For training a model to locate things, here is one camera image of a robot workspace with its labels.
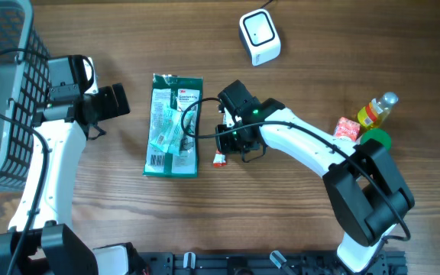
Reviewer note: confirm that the grey plastic shopping basket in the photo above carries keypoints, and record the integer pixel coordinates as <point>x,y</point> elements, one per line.
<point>24,80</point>

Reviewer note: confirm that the yellow dish soap bottle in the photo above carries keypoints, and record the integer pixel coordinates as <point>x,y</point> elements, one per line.
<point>376,111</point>

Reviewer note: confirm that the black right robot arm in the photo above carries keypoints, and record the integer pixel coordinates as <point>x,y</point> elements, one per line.
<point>367,192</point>

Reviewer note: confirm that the white barcode scanner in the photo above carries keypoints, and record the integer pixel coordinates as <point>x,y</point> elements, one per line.
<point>259,36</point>

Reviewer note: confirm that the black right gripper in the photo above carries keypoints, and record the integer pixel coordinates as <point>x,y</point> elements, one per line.
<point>225,146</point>

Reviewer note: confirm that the green white 3M package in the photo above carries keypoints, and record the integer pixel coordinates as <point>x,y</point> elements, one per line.
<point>182,94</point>

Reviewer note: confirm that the light green wipes packet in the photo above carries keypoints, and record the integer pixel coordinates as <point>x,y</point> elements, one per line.
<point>167,135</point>

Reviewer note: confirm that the red juice carton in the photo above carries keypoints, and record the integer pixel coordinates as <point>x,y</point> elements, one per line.
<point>347,129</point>

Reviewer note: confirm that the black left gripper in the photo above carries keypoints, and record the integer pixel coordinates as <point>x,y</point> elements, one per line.
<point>111,110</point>

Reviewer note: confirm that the red snack stick packet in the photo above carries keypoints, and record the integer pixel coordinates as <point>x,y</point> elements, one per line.
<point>220,159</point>

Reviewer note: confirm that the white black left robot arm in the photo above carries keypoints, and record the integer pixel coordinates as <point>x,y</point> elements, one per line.
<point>40,239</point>

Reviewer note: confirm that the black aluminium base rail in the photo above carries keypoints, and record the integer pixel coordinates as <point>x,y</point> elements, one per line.
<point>305,263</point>

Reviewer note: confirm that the green white round can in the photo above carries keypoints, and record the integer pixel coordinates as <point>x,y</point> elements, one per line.
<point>377,135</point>

